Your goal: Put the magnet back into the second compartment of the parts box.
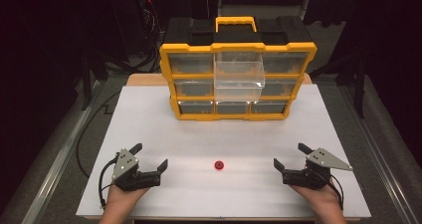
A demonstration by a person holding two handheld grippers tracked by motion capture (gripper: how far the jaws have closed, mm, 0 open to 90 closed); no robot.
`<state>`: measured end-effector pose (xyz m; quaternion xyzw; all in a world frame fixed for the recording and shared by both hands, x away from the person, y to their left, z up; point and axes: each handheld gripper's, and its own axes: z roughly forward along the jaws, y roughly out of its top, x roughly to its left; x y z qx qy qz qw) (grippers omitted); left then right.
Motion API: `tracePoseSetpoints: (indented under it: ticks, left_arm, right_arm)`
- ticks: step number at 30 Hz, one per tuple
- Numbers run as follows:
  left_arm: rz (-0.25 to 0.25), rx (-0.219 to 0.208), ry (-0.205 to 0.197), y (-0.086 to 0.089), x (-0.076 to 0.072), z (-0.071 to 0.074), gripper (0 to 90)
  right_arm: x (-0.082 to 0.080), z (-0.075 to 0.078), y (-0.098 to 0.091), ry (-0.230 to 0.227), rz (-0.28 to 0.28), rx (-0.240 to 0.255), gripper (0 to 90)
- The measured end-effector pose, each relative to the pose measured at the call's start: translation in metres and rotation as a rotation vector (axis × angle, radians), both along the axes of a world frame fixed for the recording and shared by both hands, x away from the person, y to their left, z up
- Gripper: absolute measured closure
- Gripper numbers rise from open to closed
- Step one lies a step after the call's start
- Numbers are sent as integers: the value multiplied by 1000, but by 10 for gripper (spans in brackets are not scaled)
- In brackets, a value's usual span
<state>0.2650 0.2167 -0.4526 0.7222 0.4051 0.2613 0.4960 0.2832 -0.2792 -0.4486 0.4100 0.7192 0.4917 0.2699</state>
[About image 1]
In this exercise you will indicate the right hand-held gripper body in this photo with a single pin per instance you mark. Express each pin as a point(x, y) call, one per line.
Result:
point(318, 171)

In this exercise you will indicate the black metal stand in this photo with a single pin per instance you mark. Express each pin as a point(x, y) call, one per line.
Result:
point(359, 84)
point(87, 81)

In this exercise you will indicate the metal floor rail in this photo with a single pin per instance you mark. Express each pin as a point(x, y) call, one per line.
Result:
point(378, 157)
point(59, 157)

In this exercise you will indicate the person's left hand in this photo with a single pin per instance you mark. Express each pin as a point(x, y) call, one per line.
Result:
point(121, 197)

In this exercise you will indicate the small red round part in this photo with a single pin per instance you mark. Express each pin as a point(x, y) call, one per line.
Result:
point(219, 165)

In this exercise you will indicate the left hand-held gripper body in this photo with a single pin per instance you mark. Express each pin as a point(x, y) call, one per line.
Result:
point(125, 166)

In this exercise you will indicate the person's right hand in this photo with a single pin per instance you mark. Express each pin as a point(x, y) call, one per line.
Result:
point(323, 197)

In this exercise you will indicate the set of small transparent drawers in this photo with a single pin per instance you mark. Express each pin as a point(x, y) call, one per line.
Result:
point(192, 63)

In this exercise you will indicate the yellow black organizer cabinet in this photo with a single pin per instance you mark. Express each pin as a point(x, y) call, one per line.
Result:
point(185, 35)

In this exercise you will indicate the clear plastic drawer bin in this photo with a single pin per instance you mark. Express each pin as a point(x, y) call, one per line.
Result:
point(239, 81)

